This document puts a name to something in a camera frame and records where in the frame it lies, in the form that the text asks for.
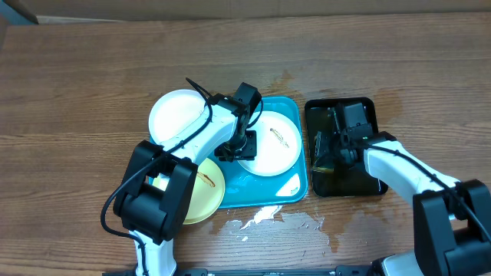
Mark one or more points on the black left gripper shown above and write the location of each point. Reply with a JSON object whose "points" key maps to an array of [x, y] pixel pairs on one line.
{"points": [[248, 153]]}

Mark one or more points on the white plate with sauce streak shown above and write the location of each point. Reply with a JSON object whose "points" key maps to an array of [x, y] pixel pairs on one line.
{"points": [[176, 115]]}

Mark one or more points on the yellow green scrub sponge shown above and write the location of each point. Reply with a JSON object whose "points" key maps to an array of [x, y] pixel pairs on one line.
{"points": [[323, 155]]}

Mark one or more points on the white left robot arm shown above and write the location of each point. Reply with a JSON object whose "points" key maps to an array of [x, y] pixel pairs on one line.
{"points": [[154, 196]]}

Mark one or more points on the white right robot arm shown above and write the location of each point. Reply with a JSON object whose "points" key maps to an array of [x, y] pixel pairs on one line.
{"points": [[451, 218]]}

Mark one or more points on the black water tray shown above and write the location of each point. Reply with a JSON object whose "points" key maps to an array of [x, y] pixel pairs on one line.
{"points": [[344, 181]]}

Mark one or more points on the teal plastic tray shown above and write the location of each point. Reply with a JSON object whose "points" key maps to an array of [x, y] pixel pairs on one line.
{"points": [[242, 187]]}

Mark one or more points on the yellow plate with sauce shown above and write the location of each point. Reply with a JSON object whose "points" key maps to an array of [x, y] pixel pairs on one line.
{"points": [[208, 192]]}

